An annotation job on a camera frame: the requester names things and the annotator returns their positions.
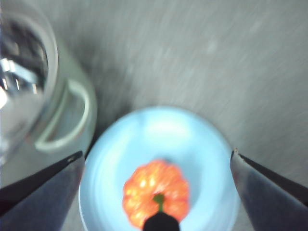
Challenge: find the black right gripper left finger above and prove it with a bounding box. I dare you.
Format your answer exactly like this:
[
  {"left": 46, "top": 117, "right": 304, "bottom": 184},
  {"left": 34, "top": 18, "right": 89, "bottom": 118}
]
[{"left": 0, "top": 150, "right": 86, "bottom": 231}]

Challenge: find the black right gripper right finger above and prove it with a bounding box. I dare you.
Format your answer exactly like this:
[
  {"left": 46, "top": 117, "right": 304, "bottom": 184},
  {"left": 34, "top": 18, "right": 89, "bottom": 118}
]
[{"left": 230, "top": 147, "right": 308, "bottom": 231}]

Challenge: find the orange pumpkin with green stem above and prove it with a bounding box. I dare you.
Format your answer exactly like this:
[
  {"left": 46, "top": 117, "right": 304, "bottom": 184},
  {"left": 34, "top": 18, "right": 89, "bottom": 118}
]
[{"left": 122, "top": 158, "right": 191, "bottom": 230}]

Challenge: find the pale green electric steamer pot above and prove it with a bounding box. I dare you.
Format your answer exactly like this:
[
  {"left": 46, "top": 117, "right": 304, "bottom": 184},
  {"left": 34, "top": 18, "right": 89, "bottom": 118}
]
[{"left": 0, "top": 0, "right": 98, "bottom": 193}]

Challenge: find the blue round plate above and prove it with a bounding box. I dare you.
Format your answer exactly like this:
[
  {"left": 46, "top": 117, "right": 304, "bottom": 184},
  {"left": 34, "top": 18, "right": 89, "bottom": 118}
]
[{"left": 77, "top": 105, "right": 242, "bottom": 231}]

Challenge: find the black rounded mount piece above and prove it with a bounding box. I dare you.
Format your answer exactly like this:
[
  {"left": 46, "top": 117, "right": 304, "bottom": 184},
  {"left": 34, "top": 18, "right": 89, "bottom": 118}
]
[{"left": 143, "top": 212, "right": 180, "bottom": 231}]

